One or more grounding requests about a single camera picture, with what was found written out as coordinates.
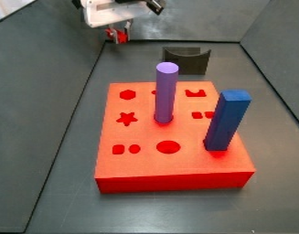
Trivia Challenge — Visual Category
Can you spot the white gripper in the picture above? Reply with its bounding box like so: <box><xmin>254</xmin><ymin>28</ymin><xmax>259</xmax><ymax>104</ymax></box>
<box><xmin>72</xmin><ymin>0</ymin><xmax>165</xmax><ymax>41</ymax></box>

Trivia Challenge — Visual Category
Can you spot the red star-shaped peg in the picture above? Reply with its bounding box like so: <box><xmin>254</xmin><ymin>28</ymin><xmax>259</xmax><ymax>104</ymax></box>
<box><xmin>113</xmin><ymin>28</ymin><xmax>128</xmax><ymax>44</ymax></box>

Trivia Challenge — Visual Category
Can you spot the black curved fixture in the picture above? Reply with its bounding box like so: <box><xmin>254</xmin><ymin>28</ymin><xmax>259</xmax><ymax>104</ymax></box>
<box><xmin>163</xmin><ymin>47</ymin><xmax>211</xmax><ymax>75</ymax></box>

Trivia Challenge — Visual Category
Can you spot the blue square peg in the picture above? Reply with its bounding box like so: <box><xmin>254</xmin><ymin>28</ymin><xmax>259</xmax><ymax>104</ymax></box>
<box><xmin>204</xmin><ymin>90</ymin><xmax>251</xmax><ymax>151</ymax></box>

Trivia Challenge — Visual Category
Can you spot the red shape-sorter block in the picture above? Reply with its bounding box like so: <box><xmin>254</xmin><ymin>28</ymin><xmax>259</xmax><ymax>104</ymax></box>
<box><xmin>93</xmin><ymin>81</ymin><xmax>255</xmax><ymax>194</ymax></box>

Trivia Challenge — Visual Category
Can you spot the purple cylinder peg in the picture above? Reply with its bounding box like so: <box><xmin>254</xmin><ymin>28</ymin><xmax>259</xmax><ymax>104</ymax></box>
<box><xmin>153</xmin><ymin>62</ymin><xmax>177</xmax><ymax>123</ymax></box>

